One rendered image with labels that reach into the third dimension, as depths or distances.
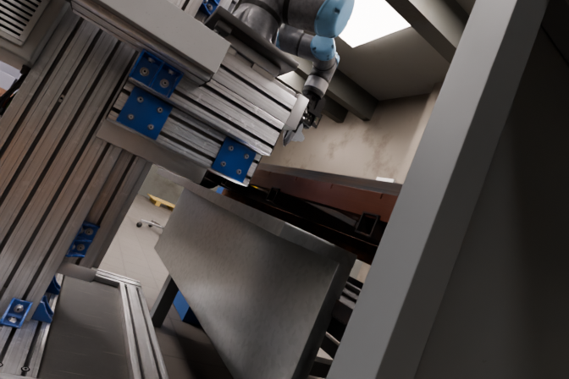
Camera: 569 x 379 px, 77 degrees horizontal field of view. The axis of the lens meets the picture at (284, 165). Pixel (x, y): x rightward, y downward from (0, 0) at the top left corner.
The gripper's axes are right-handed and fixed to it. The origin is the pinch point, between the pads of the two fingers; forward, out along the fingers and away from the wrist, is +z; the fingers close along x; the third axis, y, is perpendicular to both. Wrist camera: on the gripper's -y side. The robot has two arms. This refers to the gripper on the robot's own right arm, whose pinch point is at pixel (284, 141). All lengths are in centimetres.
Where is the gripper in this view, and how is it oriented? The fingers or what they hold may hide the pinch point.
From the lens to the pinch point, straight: 117.1
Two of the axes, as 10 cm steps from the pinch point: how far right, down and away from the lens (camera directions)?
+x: -4.9, -0.7, 8.7
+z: -4.1, 9.0, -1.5
